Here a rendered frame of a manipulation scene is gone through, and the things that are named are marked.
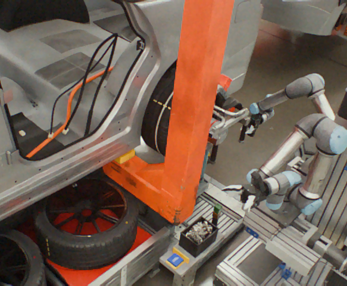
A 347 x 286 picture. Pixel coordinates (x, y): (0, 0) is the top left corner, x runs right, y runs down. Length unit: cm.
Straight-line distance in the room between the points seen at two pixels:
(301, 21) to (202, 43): 324
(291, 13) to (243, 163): 188
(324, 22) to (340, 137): 327
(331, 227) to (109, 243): 127
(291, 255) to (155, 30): 144
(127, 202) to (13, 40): 158
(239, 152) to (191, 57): 229
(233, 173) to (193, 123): 183
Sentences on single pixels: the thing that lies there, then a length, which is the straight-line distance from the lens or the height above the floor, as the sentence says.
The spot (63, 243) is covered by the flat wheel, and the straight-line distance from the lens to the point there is 257.
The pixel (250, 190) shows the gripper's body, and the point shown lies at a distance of 189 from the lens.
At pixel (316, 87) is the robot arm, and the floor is 125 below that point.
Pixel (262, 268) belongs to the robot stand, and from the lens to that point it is 298.
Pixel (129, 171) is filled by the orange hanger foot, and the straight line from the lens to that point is 274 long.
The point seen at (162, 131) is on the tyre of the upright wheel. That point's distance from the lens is 275.
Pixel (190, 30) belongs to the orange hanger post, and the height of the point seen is 174.
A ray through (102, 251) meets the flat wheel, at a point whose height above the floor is 44.
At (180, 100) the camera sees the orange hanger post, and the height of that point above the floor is 137.
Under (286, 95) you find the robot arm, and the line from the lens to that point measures 282.
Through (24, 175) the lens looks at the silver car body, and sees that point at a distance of 232.
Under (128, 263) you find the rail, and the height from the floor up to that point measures 38.
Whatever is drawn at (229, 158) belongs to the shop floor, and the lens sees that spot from 410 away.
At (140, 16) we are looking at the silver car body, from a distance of 241.
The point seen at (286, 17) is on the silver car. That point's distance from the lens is 512.
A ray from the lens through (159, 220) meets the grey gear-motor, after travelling 310.
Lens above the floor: 247
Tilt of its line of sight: 37 degrees down
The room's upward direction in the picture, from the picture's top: 8 degrees clockwise
